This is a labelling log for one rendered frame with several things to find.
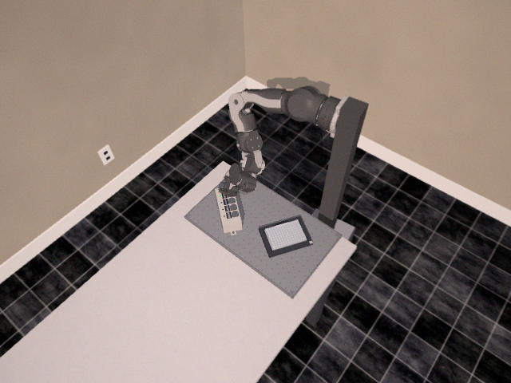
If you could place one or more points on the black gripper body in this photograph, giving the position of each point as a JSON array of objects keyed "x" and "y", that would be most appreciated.
[{"x": 246, "y": 181}]

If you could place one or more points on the dark grey rectangular frame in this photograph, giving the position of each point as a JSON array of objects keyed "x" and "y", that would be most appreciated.
[{"x": 284, "y": 250}]

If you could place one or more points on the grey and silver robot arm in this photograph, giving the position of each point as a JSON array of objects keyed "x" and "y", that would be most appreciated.
[{"x": 302, "y": 104}]

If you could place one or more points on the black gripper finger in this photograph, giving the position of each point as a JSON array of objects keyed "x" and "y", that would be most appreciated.
[
  {"x": 227, "y": 180},
  {"x": 231, "y": 190}
]

